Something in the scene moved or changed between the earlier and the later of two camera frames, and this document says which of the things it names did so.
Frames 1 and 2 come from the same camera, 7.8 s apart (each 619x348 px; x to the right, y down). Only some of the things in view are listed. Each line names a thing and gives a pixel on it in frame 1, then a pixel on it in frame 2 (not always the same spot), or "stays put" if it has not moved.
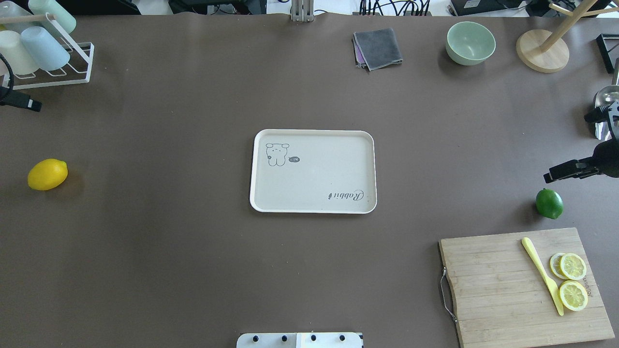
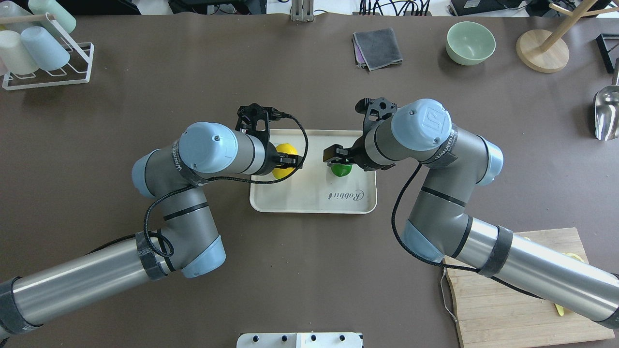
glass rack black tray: x=608 y=45 stays put
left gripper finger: x=13 y=98 to x=255 y=118
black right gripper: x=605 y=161 to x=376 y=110
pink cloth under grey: x=359 y=55 stays put
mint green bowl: x=469 y=43 stays put
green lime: x=550 y=203 to x=341 y=170
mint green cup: x=65 y=19 stays put
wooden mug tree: x=542 y=52 stays put
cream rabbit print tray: x=316 y=171 stays put
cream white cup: x=12 y=48 stays put
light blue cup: x=47 y=53 stays put
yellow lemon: x=47 y=174 to x=279 y=172
